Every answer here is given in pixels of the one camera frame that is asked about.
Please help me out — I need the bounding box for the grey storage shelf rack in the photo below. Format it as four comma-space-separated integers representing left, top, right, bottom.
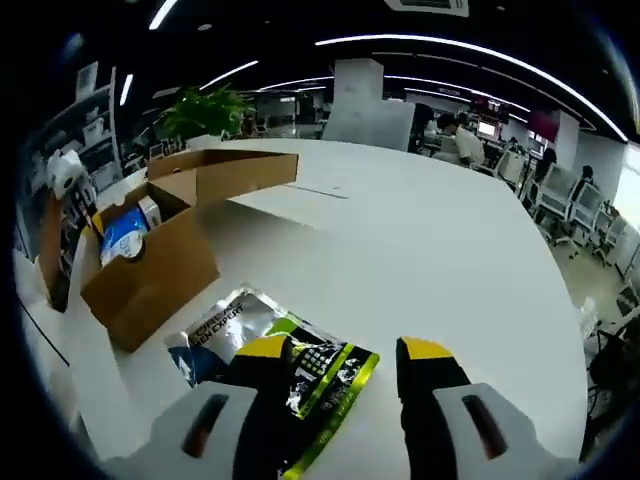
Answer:
29, 64, 124, 201

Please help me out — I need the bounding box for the black office chair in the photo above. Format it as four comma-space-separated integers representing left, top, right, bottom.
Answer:
589, 319, 639, 401

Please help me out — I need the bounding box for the white partition panel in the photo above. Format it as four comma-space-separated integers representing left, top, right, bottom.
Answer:
322, 102, 417, 152

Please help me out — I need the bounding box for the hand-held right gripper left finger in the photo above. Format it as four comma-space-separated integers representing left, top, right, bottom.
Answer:
107, 335, 297, 480

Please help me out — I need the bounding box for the ceiling air conditioner vent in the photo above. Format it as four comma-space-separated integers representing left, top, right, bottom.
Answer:
384, 0, 470, 16

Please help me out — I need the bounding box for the white medicine carton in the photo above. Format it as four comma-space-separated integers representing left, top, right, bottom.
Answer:
137, 195, 163, 227

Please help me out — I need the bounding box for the black device cable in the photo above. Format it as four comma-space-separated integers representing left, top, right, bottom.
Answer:
19, 294, 71, 366

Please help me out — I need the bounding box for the brown cardboard shoe box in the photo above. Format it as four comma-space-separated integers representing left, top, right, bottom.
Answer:
79, 148, 300, 354

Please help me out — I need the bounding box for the red wall screen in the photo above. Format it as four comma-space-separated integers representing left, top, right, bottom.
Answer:
529, 109, 559, 144
469, 97, 511, 136

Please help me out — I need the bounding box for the silver green soft pouch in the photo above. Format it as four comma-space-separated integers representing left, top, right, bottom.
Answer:
167, 283, 381, 476

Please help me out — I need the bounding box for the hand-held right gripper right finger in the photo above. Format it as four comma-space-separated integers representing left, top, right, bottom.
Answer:
396, 335, 577, 480

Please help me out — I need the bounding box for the blue soft tissue pack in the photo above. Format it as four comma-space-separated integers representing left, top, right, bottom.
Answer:
98, 206, 150, 269

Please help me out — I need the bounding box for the curved ceiling light strip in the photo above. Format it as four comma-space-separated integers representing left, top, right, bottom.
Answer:
314, 34, 629, 144

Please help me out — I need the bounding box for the green potted plant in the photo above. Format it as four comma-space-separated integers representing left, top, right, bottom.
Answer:
159, 84, 256, 149

